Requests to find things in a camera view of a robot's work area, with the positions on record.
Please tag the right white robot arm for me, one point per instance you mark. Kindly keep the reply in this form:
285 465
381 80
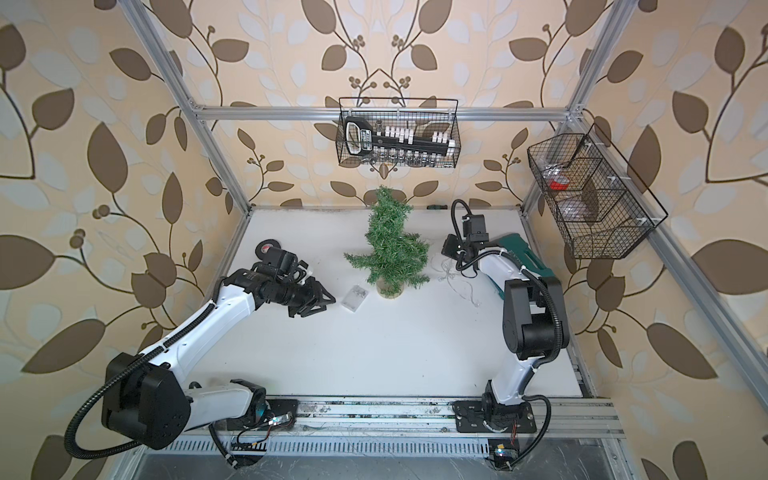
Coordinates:
534 325

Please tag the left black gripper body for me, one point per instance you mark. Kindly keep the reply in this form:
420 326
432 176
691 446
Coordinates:
295 295

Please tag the red item in basket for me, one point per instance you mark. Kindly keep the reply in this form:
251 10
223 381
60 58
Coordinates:
555 178

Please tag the clear battery box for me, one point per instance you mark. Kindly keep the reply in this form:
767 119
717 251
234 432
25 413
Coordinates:
354 298

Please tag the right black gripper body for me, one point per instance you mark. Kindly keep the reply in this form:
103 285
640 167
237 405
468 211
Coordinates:
456 247

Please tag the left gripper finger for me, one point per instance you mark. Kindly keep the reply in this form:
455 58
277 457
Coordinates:
316 305
317 289

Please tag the right black wire basket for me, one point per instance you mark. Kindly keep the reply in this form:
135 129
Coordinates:
609 208

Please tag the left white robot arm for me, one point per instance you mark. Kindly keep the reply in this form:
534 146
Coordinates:
149 398

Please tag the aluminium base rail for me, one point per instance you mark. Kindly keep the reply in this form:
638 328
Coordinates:
378 416

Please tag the green plastic tool case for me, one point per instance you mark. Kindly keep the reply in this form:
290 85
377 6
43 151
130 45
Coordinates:
498 270

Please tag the back black wire basket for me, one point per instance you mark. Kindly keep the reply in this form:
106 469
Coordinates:
423 109

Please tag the small green christmas tree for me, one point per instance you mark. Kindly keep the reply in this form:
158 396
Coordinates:
397 258

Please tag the black tool in basket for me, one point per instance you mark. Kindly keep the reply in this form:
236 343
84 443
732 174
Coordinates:
401 139

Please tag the black wire basket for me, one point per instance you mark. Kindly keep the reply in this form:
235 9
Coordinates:
423 109
609 208

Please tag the black tape roll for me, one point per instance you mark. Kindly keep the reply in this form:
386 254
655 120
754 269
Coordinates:
265 246

